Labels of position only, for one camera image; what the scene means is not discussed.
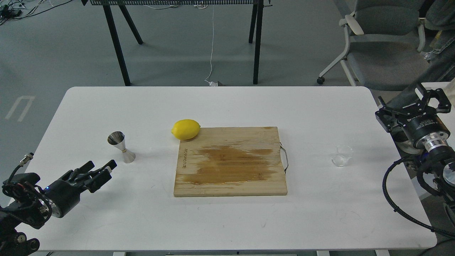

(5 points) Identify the black metal frame table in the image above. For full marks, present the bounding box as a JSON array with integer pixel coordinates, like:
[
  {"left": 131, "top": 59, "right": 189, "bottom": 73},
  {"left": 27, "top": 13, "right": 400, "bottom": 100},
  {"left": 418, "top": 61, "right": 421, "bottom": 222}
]
[{"left": 81, "top": 0, "right": 272, "bottom": 86}]

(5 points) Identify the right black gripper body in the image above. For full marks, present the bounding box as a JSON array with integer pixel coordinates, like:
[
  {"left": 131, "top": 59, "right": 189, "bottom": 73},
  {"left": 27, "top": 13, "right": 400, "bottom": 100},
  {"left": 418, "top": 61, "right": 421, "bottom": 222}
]
[{"left": 391, "top": 105, "right": 450, "bottom": 150}]

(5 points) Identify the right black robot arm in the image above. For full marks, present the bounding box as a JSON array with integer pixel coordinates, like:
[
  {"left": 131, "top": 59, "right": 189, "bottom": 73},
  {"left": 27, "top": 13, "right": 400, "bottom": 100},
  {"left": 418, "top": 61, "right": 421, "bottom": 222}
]
[{"left": 375, "top": 83, "right": 454, "bottom": 238}]

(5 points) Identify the steel double jigger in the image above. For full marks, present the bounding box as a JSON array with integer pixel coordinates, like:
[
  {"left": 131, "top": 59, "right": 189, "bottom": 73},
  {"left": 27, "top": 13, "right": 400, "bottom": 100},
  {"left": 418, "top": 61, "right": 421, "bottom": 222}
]
[{"left": 107, "top": 131, "right": 135, "bottom": 164}]

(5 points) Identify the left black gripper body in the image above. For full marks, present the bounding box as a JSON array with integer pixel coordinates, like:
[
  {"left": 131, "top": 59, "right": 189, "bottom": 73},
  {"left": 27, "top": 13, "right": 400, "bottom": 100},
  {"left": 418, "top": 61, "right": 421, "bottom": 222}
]
[{"left": 43, "top": 175, "right": 89, "bottom": 218}]

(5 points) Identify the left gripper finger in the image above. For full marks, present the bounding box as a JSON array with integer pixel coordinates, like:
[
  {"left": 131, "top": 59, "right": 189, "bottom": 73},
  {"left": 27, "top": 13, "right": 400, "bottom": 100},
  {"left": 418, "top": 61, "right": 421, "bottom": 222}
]
[
  {"left": 84, "top": 159, "right": 117, "bottom": 193},
  {"left": 62, "top": 161, "right": 95, "bottom": 182}
]

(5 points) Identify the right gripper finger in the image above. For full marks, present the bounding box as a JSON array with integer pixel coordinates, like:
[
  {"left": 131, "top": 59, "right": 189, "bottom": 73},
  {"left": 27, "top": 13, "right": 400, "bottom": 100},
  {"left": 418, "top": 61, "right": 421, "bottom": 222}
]
[
  {"left": 416, "top": 83, "right": 452, "bottom": 114},
  {"left": 375, "top": 96, "right": 403, "bottom": 133}
]

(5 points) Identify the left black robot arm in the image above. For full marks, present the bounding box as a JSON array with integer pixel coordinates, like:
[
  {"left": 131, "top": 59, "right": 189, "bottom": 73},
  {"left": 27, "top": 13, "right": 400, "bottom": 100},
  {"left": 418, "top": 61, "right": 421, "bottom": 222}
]
[{"left": 0, "top": 153, "right": 117, "bottom": 256}]

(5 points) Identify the yellow lemon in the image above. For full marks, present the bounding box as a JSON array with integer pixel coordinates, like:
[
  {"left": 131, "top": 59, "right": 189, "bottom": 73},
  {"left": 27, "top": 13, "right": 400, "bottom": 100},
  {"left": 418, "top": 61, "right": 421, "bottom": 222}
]
[{"left": 171, "top": 119, "right": 200, "bottom": 140}]

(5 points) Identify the white hanging cable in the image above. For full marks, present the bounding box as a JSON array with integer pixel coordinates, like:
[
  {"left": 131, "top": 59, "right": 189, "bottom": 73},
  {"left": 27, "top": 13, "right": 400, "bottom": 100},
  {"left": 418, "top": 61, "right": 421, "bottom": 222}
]
[{"left": 204, "top": 5, "right": 218, "bottom": 86}]

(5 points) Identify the person in grey clothes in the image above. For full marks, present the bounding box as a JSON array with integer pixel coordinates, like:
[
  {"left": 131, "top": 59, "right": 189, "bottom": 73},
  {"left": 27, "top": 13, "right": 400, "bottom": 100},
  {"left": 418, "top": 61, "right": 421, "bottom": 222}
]
[{"left": 417, "top": 0, "right": 455, "bottom": 83}]

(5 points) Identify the bamboo cutting board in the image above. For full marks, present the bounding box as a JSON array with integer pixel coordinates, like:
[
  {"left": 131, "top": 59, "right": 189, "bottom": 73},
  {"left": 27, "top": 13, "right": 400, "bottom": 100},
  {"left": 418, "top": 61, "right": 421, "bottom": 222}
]
[{"left": 173, "top": 127, "right": 288, "bottom": 197}]

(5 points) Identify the grey office chair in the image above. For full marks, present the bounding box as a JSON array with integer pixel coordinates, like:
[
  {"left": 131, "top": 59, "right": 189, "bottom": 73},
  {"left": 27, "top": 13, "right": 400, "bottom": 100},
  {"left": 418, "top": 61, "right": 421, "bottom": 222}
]
[{"left": 316, "top": 0, "right": 428, "bottom": 91}]

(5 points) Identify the small clear measuring cup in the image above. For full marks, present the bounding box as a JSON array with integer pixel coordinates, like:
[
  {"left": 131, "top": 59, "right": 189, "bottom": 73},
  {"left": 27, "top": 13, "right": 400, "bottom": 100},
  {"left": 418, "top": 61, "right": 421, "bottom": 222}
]
[{"left": 331, "top": 144, "right": 354, "bottom": 167}]

